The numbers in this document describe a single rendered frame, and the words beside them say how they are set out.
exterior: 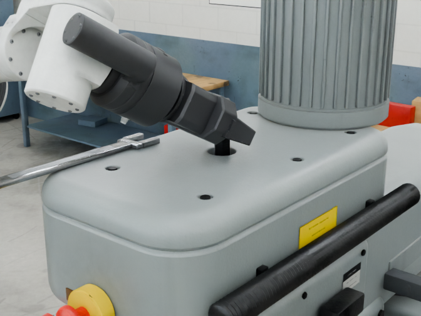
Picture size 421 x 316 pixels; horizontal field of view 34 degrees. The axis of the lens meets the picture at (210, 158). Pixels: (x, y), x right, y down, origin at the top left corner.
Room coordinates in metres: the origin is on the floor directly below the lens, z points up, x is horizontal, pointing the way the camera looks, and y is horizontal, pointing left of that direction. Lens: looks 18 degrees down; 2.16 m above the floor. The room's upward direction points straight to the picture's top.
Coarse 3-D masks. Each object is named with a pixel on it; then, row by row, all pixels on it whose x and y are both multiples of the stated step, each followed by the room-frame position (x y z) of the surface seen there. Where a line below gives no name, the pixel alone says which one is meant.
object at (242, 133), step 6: (240, 120) 0.82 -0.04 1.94; (234, 126) 0.81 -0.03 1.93; (240, 126) 0.82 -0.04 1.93; (246, 126) 0.82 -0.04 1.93; (234, 132) 0.81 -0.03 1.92; (240, 132) 0.82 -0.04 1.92; (246, 132) 0.82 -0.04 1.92; (252, 132) 0.83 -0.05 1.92; (234, 138) 0.81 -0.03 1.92; (240, 138) 0.82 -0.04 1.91; (246, 138) 0.82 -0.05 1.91; (252, 138) 0.83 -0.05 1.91; (246, 144) 0.82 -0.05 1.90
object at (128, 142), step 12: (120, 144) 0.85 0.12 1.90; (132, 144) 0.85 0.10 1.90; (144, 144) 0.85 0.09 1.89; (72, 156) 0.80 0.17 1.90; (84, 156) 0.80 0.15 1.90; (96, 156) 0.80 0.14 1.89; (36, 168) 0.75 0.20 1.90; (48, 168) 0.75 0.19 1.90; (60, 168) 0.76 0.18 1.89; (0, 180) 0.71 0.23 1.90; (12, 180) 0.71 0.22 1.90; (24, 180) 0.73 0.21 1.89
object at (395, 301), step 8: (392, 296) 1.11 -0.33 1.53; (400, 296) 1.11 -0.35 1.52; (384, 304) 1.08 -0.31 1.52; (392, 304) 1.08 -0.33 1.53; (400, 304) 1.08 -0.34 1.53; (408, 304) 1.08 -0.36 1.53; (416, 304) 1.08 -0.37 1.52; (384, 312) 1.08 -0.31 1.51; (392, 312) 1.07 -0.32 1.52; (400, 312) 1.06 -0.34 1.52; (408, 312) 1.06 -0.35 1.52; (416, 312) 1.05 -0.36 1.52
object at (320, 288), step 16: (352, 256) 0.88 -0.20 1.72; (320, 272) 0.82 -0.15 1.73; (336, 272) 0.85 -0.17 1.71; (352, 272) 0.88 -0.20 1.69; (304, 288) 0.79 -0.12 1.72; (320, 288) 0.81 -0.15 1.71; (336, 288) 0.85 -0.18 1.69; (352, 288) 0.89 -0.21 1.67; (288, 304) 0.75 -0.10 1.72; (304, 304) 0.78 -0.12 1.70; (320, 304) 0.81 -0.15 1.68
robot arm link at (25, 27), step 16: (32, 0) 0.76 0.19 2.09; (48, 0) 0.74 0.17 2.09; (64, 0) 0.72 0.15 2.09; (80, 0) 0.72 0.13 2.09; (96, 0) 0.72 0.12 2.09; (16, 16) 0.77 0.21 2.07; (32, 16) 0.76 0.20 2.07; (112, 16) 0.74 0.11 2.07; (0, 32) 0.77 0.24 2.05; (16, 32) 0.77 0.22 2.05; (32, 32) 0.78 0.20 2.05; (0, 48) 0.76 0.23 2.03; (16, 48) 0.76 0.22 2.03; (32, 48) 0.78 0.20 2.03; (0, 64) 0.76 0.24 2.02; (16, 64) 0.76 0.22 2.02; (32, 64) 0.77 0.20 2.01; (16, 80) 0.78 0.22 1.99
